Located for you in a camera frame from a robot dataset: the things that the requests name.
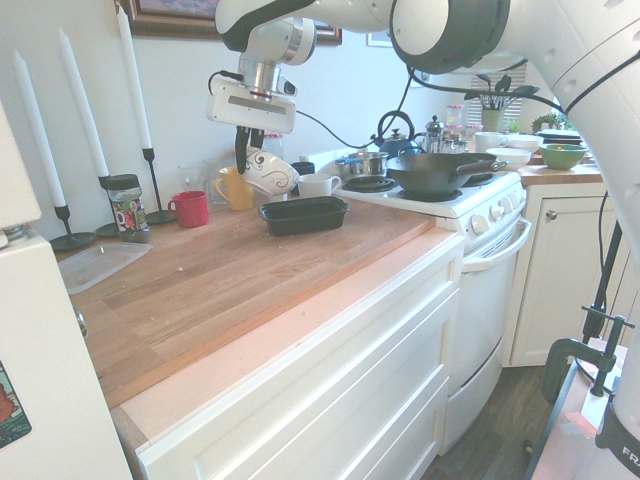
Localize robot mounting table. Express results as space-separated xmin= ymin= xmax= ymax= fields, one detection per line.
xmin=529 ymin=339 xmax=640 ymax=480

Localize black kitchen utensils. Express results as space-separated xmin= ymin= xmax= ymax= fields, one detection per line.
xmin=463 ymin=73 xmax=541 ymax=111

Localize spice jar with black lid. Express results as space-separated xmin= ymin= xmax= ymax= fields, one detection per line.
xmin=106 ymin=173 xmax=151 ymax=244

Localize blue kettle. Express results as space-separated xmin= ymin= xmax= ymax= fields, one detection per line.
xmin=370 ymin=110 xmax=426 ymax=159

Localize white electric stove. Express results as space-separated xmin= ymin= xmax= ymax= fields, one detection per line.
xmin=314 ymin=149 xmax=534 ymax=454

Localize white drawer cabinet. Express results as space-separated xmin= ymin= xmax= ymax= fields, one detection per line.
xmin=134 ymin=239 xmax=466 ymax=480

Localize yellow ceramic mug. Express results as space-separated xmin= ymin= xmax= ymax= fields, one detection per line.
xmin=213 ymin=166 xmax=257 ymax=211

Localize red enamel mug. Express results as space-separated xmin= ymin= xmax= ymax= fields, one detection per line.
xmin=167 ymin=190 xmax=210 ymax=229

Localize black wok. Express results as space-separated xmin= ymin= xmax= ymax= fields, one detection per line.
xmin=385 ymin=152 xmax=510 ymax=197

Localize clear plastic container lid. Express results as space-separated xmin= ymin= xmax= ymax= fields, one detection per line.
xmin=57 ymin=241 xmax=154 ymax=296

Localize white coffee mug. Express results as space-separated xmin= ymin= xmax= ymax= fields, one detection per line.
xmin=473 ymin=131 xmax=510 ymax=154

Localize white serving bowl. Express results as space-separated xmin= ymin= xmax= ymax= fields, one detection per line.
xmin=484 ymin=147 xmax=531 ymax=169

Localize medium white taper candle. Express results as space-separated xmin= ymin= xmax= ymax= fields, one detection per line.
xmin=57 ymin=27 xmax=110 ymax=178

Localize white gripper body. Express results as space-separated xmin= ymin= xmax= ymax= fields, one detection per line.
xmin=206 ymin=78 xmax=297 ymax=135

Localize window blind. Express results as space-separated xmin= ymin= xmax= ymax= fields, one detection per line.
xmin=469 ymin=62 xmax=529 ymax=121

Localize tall white taper candle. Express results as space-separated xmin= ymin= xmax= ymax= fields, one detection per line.
xmin=116 ymin=4 xmax=153 ymax=150

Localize green utensil crock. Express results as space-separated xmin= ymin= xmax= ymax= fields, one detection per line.
xmin=480 ymin=108 xmax=505 ymax=134

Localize green metal clamp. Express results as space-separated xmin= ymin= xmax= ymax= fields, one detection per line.
xmin=542 ymin=304 xmax=636 ymax=406

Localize dark stacked plates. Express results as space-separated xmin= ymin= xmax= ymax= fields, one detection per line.
xmin=537 ymin=128 xmax=584 ymax=144

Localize white corner cabinet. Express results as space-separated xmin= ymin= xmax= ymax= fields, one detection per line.
xmin=509 ymin=182 xmax=631 ymax=369

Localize small green potted plant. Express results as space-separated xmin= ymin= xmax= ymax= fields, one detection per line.
xmin=530 ymin=112 xmax=569 ymax=134

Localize dark wooden picture frame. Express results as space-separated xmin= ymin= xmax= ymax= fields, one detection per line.
xmin=114 ymin=0 xmax=343 ymax=46

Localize black plastic tray box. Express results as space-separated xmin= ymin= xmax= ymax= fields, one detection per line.
xmin=257 ymin=195 xmax=350 ymax=238

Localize short white taper candle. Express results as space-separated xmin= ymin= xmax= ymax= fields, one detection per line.
xmin=13 ymin=49 xmax=67 ymax=208

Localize colourful fridge sticker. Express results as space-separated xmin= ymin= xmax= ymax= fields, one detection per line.
xmin=0 ymin=359 xmax=33 ymax=449

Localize green ceramic bowl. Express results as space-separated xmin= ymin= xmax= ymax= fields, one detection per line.
xmin=539 ymin=143 xmax=589 ymax=171

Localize black camera stand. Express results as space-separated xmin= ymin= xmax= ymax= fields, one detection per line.
xmin=582 ymin=192 xmax=626 ymax=341

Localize stainless steel pot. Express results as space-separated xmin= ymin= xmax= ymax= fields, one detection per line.
xmin=335 ymin=151 xmax=390 ymax=177

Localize white bowl with cereal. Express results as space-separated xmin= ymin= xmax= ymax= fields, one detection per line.
xmin=297 ymin=173 xmax=343 ymax=198

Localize white bowl with swirl pattern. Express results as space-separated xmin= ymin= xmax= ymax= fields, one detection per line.
xmin=241 ymin=146 xmax=301 ymax=197

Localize clear drinking glass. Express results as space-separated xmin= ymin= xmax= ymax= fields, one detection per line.
xmin=202 ymin=156 xmax=226 ymax=206
xmin=178 ymin=163 xmax=209 ymax=201

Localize glass french press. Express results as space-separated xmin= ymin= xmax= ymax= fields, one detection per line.
xmin=414 ymin=115 xmax=446 ymax=155

